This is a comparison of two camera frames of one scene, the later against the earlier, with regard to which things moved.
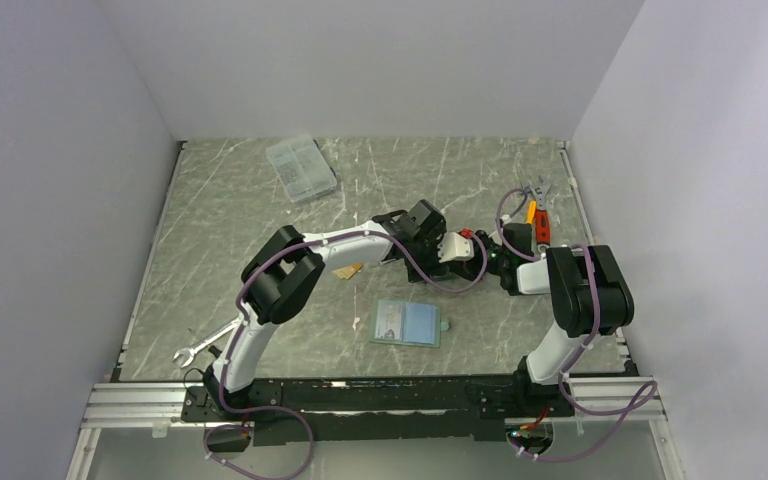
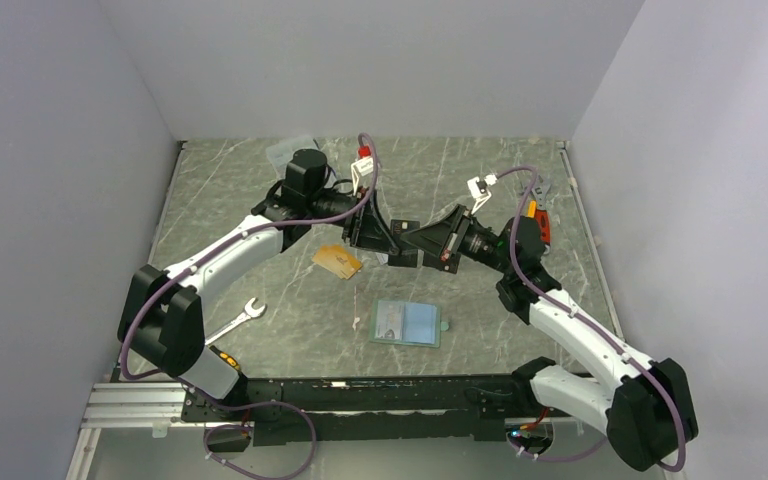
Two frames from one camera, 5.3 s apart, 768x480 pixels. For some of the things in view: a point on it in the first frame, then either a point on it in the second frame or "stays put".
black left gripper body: (425, 254) to (327, 204)
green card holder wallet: (407, 323) stays put
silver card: (388, 320) stays put
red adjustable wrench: (542, 220) stays put
